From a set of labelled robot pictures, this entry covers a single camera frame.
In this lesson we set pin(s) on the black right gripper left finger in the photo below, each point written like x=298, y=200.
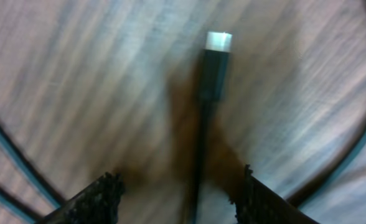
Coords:
x=96, y=204

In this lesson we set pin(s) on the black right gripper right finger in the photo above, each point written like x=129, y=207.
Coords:
x=260, y=205

